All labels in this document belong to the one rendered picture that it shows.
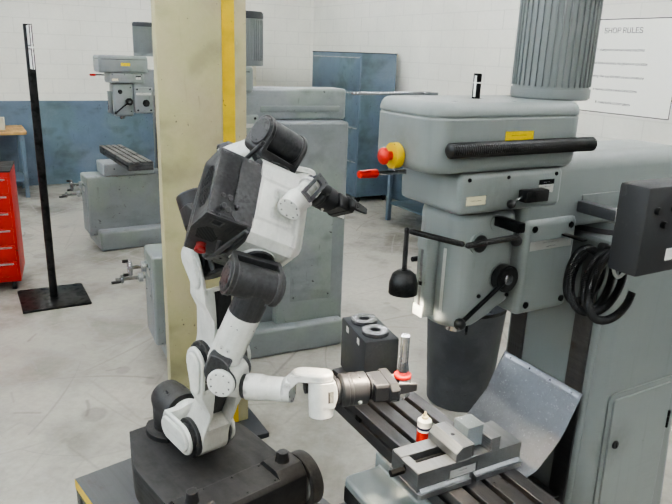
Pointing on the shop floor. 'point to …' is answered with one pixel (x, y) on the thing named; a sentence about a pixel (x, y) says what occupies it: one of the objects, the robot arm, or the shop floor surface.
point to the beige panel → (194, 141)
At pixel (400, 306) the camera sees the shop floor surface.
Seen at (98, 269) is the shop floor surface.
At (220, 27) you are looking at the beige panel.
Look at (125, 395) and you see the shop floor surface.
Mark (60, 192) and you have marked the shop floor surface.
